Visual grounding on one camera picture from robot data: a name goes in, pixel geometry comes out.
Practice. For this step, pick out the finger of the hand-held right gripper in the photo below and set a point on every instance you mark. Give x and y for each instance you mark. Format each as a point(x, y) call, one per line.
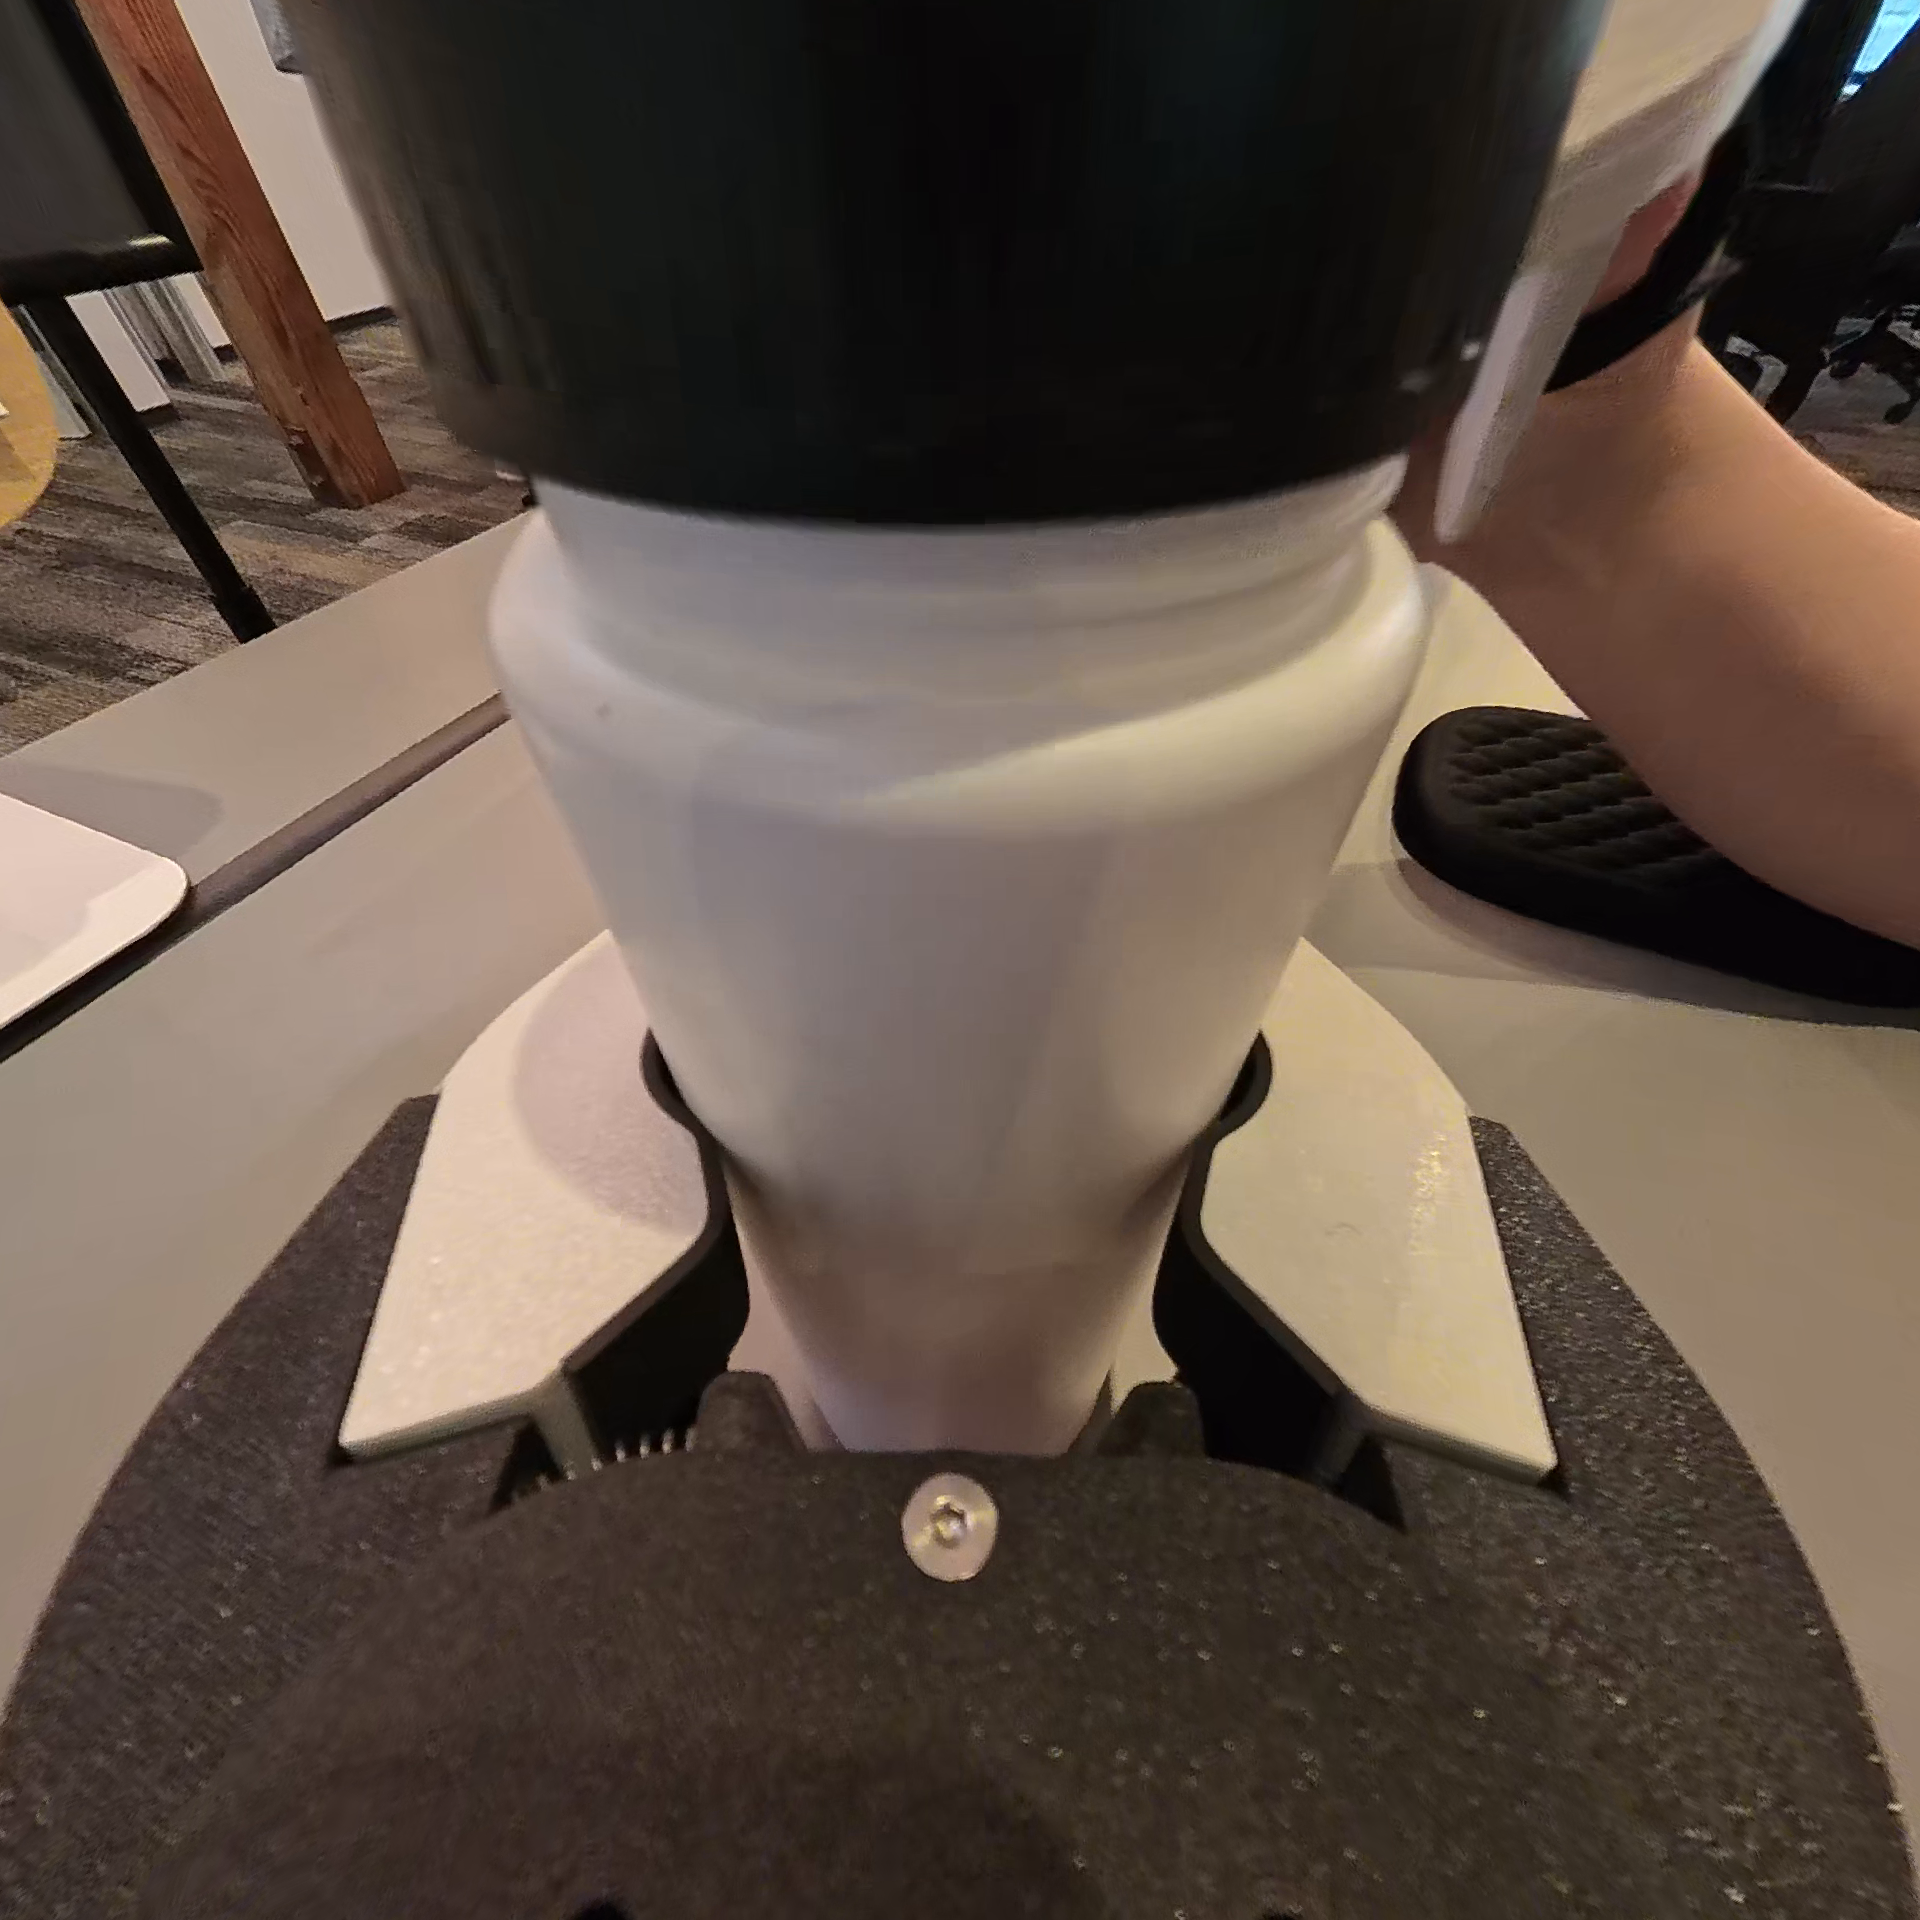
point(1650, 120)

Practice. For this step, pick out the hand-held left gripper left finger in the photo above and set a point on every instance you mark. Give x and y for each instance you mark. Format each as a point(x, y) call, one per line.
point(510, 1245)

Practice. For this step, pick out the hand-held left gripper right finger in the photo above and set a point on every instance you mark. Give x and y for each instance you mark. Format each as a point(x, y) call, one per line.
point(1381, 1275)

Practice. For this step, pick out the white plastic bottle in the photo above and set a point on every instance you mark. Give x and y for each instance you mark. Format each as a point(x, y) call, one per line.
point(960, 901)

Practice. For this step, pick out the black bottle lid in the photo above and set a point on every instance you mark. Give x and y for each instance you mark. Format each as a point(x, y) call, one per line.
point(947, 226)

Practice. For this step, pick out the person's right forearm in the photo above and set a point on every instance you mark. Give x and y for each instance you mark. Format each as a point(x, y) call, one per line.
point(1802, 719)

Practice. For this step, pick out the black office chair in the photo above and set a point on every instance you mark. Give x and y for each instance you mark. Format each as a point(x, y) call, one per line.
point(1831, 254)

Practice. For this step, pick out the black mesh wrist rest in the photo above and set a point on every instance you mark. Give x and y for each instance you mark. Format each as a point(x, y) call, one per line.
point(1561, 842)

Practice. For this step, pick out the instruction board on white stand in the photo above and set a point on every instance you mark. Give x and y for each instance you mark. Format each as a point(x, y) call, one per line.
point(60, 901)

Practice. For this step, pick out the wooden post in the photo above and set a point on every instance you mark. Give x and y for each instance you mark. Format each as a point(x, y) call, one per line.
point(254, 272)

